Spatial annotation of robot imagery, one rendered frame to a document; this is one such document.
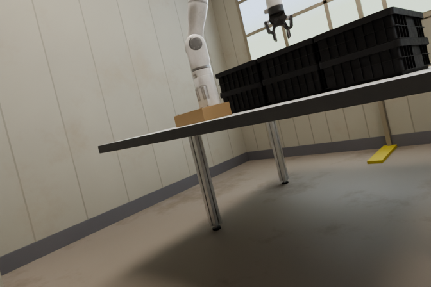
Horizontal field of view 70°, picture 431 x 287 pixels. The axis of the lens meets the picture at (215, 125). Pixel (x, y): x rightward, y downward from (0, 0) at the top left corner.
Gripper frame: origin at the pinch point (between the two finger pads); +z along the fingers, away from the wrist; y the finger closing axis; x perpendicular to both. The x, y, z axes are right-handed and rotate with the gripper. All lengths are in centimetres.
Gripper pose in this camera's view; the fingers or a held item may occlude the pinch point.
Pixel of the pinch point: (281, 36)
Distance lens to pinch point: 155.0
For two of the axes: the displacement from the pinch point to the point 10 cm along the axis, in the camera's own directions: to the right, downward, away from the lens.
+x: 0.6, -0.5, 10.0
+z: 2.3, 9.7, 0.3
